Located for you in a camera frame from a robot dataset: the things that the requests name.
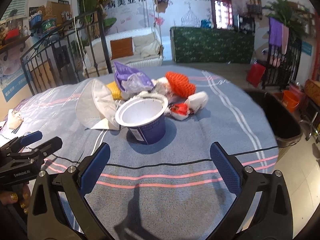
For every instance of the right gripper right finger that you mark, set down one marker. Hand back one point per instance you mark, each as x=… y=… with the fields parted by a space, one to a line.
x=261 y=209

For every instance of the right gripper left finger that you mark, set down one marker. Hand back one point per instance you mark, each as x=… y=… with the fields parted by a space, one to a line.
x=47 y=218

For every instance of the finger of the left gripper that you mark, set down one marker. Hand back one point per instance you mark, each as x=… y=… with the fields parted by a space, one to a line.
x=18 y=143
x=40 y=152

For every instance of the white face mask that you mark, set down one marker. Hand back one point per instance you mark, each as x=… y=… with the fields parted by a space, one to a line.
x=96 y=108

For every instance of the yellow foam fruit net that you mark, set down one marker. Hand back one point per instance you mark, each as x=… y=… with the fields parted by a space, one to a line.
x=115 y=91

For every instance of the white purple yogurt cup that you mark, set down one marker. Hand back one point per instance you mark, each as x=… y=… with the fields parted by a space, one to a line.
x=144 y=117

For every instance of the purple snack wrapper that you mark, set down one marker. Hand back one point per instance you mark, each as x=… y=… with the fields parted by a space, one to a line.
x=131 y=80

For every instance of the red white small wrapper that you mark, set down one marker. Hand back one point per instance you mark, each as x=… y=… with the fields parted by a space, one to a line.
x=179 y=111

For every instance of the orange foam fruit net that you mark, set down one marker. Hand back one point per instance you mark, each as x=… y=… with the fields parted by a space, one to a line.
x=180 y=84

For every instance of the clear plastic bag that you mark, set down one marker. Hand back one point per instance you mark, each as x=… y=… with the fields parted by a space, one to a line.
x=162 y=86

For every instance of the dark brown trash bin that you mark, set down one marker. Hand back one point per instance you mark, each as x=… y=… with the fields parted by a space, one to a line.
x=285 y=127

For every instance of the left hand gold nails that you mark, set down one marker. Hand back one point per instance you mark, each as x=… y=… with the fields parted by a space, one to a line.
x=9 y=197

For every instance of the blue striped table cloth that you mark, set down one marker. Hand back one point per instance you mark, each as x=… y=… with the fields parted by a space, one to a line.
x=170 y=189

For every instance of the black iron railing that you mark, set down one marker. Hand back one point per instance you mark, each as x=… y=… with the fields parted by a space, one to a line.
x=68 y=54

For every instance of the orange plastic bucket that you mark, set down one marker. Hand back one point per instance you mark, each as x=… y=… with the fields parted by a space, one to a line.
x=290 y=101

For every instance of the red bag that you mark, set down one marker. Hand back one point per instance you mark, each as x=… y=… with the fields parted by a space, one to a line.
x=255 y=74

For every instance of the orange brown cushion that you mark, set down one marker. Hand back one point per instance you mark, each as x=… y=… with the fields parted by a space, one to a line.
x=121 y=48

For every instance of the black metal rack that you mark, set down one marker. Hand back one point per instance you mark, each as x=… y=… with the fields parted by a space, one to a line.
x=282 y=69

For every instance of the white wicker swing sofa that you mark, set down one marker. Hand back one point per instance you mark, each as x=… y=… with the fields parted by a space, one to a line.
x=136 y=48

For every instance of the green patterned counter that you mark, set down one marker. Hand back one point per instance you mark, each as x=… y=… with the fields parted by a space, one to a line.
x=203 y=45

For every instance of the pink towel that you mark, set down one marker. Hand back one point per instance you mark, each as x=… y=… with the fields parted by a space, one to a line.
x=284 y=39

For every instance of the purple towel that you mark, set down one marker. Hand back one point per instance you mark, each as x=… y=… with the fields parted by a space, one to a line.
x=276 y=32

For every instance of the green potted plant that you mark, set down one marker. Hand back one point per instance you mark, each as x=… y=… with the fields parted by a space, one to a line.
x=297 y=20

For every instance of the red telephone booth cabinet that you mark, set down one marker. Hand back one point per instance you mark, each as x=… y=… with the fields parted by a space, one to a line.
x=222 y=13

